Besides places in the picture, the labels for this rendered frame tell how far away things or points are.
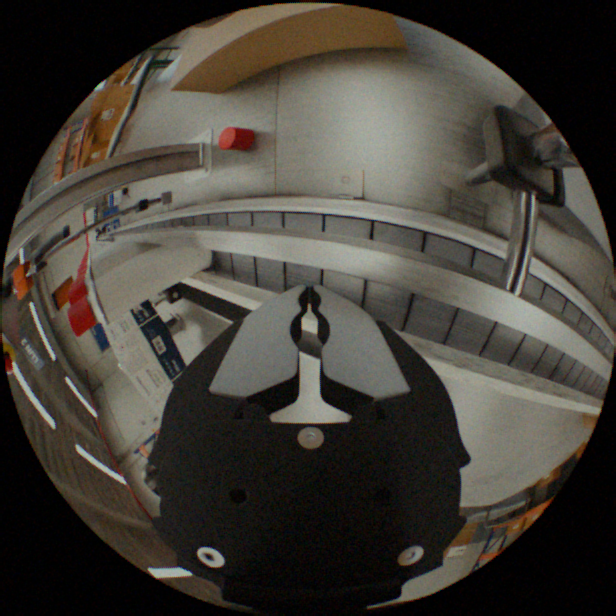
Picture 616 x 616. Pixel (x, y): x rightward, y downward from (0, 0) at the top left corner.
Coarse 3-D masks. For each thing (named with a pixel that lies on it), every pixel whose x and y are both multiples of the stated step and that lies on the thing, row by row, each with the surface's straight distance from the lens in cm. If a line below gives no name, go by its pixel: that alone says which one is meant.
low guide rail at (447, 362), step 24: (216, 288) 23; (240, 288) 22; (408, 336) 16; (432, 360) 15; (456, 360) 16; (480, 360) 18; (480, 384) 17; (504, 384) 18; (528, 384) 20; (552, 384) 25; (576, 408) 31; (600, 408) 43
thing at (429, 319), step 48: (384, 240) 16; (432, 240) 15; (288, 288) 21; (336, 288) 18; (384, 288) 17; (528, 288) 18; (432, 336) 18; (480, 336) 19; (528, 336) 21; (576, 384) 33
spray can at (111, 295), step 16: (144, 256) 25; (160, 256) 24; (176, 256) 25; (192, 256) 26; (208, 256) 27; (112, 272) 24; (128, 272) 23; (144, 272) 24; (160, 272) 24; (176, 272) 25; (192, 272) 27; (96, 288) 23; (112, 288) 23; (128, 288) 23; (144, 288) 24; (160, 288) 25; (80, 304) 24; (96, 304) 23; (112, 304) 23; (128, 304) 24; (80, 320) 24; (96, 320) 25; (112, 320) 25
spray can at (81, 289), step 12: (120, 252) 29; (132, 252) 29; (144, 252) 29; (96, 264) 29; (108, 264) 28; (120, 264) 28; (96, 276) 28; (72, 288) 30; (84, 288) 29; (72, 300) 29
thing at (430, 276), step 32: (256, 256) 10; (288, 256) 9; (320, 256) 8; (352, 256) 8; (384, 256) 7; (416, 256) 8; (416, 288) 7; (448, 288) 7; (480, 288) 8; (512, 320) 9; (544, 320) 9; (576, 352) 12
